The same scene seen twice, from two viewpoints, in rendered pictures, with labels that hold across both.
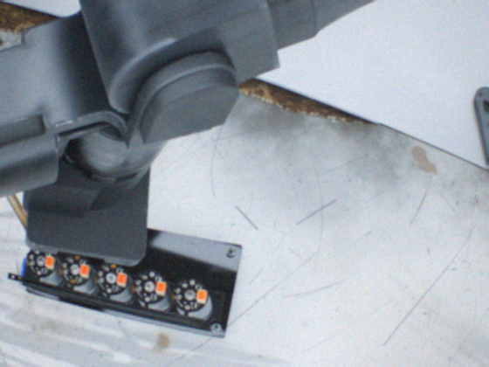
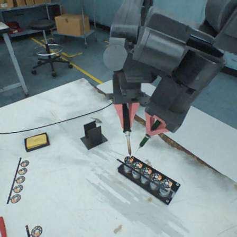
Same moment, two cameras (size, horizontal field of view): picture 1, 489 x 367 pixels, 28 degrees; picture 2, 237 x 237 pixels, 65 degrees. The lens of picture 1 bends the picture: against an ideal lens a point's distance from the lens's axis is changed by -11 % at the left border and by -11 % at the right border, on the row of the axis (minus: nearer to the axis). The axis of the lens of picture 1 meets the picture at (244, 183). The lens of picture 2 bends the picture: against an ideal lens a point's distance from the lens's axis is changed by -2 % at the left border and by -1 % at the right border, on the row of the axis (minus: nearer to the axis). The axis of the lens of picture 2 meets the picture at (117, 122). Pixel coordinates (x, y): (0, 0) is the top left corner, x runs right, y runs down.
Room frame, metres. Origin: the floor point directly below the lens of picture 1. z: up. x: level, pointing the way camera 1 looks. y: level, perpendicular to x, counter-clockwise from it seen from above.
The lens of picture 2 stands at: (-0.11, 0.06, 1.22)
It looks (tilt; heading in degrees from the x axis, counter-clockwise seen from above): 41 degrees down; 22
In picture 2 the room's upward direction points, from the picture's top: straight up
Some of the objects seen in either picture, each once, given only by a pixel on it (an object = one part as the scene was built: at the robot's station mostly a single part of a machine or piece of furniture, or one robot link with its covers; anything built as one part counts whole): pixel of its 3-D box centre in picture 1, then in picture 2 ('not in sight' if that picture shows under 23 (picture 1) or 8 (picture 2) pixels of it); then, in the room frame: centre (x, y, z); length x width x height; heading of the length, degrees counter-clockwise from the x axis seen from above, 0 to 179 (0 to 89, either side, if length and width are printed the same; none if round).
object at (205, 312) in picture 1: (193, 301); (164, 188); (0.16, 0.04, 0.79); 0.02 x 0.02 x 0.05
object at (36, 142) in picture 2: not in sight; (36, 141); (0.19, 0.47, 0.76); 0.07 x 0.05 x 0.02; 137
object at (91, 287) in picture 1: (81, 277); (136, 170); (0.18, 0.13, 0.79); 0.02 x 0.02 x 0.05
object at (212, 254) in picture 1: (127, 273); (148, 178); (0.19, 0.09, 0.76); 0.16 x 0.07 x 0.01; 73
